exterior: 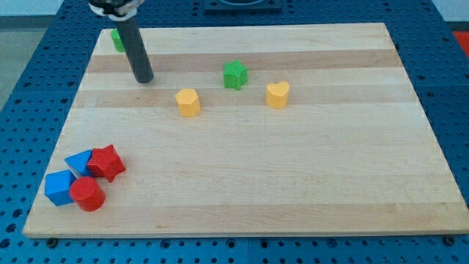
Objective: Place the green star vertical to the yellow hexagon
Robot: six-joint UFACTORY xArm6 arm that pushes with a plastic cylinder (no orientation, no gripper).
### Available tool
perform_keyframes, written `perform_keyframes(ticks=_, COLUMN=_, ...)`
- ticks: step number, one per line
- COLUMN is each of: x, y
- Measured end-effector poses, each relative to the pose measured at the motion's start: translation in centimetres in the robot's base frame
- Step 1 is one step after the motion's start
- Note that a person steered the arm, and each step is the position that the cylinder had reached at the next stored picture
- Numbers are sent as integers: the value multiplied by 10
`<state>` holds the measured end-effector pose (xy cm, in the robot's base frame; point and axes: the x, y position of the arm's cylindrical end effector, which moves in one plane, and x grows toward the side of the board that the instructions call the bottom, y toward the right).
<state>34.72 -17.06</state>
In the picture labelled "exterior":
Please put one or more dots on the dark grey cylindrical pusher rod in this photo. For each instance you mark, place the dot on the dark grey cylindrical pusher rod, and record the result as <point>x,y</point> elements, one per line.
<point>135,50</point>

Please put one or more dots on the green block behind rod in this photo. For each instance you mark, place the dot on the green block behind rod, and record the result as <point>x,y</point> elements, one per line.
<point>116,40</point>

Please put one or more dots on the blue triangle block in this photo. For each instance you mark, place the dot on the blue triangle block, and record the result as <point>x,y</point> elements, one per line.
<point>78,163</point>

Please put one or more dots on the green star block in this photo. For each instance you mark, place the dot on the green star block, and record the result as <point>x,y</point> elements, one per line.
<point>235,75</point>

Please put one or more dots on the yellow heart block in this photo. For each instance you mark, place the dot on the yellow heart block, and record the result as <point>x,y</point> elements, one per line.
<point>277,94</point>

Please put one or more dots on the red star block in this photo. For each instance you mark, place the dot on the red star block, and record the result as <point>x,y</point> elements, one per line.
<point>106,162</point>

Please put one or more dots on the red cylinder block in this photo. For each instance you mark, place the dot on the red cylinder block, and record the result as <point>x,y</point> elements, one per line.
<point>87,194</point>

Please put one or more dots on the yellow hexagon block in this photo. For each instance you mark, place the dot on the yellow hexagon block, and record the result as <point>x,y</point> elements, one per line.
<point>188,102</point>

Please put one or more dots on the blue cube block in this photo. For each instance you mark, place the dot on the blue cube block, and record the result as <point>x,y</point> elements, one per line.
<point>57,187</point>

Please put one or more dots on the wooden board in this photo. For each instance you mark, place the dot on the wooden board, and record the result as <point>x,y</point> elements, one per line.
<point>352,152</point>

